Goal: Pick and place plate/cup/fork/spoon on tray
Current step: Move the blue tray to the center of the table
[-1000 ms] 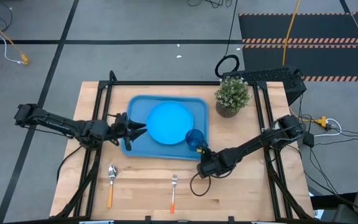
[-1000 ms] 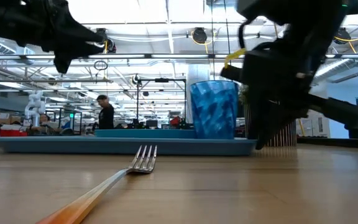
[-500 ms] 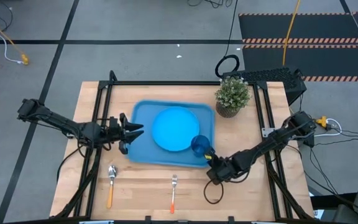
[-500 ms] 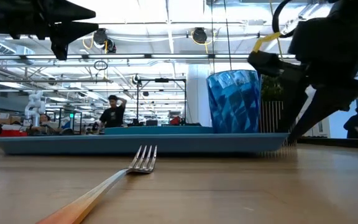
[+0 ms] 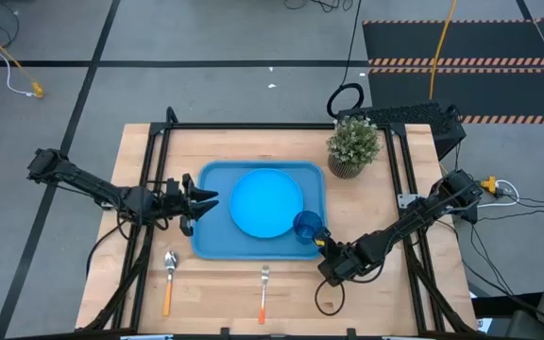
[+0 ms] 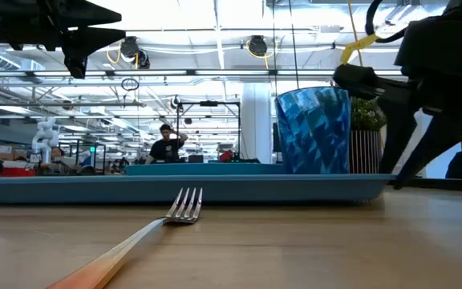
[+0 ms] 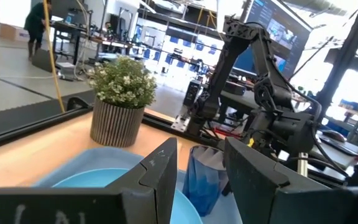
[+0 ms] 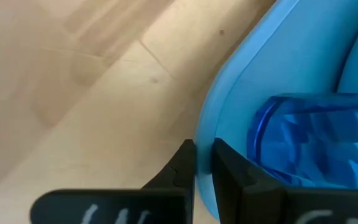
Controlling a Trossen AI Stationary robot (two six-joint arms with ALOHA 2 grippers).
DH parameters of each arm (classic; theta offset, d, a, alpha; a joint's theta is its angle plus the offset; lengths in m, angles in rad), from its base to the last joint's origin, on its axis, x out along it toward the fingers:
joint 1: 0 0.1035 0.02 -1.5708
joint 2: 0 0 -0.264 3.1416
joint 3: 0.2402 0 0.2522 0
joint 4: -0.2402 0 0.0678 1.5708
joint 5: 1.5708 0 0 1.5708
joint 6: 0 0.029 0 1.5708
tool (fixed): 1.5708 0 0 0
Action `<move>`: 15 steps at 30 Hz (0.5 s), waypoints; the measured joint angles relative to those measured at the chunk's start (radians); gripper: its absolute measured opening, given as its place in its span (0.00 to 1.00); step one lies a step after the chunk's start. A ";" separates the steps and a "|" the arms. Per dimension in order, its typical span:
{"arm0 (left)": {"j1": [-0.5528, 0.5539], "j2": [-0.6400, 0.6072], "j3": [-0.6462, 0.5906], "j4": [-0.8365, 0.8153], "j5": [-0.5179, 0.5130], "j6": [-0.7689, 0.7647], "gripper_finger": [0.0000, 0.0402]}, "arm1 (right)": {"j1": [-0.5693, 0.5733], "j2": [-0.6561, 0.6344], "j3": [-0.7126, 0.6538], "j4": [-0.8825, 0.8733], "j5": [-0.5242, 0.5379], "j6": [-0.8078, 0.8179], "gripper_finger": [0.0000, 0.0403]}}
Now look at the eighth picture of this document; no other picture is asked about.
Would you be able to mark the light blue plastic tray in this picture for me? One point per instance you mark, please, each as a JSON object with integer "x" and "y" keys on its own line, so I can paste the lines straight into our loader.
{"x": 291, "y": 56}

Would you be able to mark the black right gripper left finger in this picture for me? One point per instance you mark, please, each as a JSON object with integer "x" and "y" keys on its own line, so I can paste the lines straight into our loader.
{"x": 166, "y": 199}

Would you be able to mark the blue translucent plastic cup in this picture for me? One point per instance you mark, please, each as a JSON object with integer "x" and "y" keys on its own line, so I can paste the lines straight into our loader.
{"x": 315, "y": 143}

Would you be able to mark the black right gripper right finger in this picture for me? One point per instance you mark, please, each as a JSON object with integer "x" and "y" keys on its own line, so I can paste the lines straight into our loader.
{"x": 247, "y": 199}

